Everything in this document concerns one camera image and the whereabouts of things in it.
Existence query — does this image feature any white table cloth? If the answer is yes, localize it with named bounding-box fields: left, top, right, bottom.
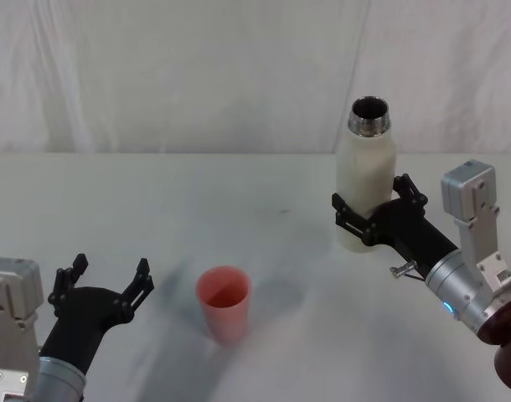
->
left=0, top=152, right=511, bottom=402

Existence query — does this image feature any white curtain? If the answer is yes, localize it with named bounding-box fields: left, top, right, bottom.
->
left=0, top=0, right=511, bottom=156

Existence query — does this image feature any thin cable with silver plug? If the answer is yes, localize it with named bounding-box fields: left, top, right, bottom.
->
left=389, top=260, right=429, bottom=283

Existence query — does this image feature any cream vacuum bottle steel neck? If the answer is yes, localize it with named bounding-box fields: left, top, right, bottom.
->
left=335, top=95, right=399, bottom=254

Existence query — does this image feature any pink cup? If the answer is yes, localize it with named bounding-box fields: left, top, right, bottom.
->
left=195, top=265, right=253, bottom=346

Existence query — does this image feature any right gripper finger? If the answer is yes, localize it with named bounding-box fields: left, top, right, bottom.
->
left=331, top=192, right=379, bottom=247
left=391, top=172, right=430, bottom=219

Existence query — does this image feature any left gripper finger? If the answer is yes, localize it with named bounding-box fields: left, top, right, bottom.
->
left=47, top=252, right=90, bottom=314
left=112, top=257, right=156, bottom=326

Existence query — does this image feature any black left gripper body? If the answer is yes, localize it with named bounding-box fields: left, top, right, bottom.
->
left=39, top=286, right=134, bottom=376

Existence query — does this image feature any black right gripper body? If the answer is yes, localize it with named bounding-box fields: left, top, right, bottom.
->
left=365, top=198, right=461, bottom=278

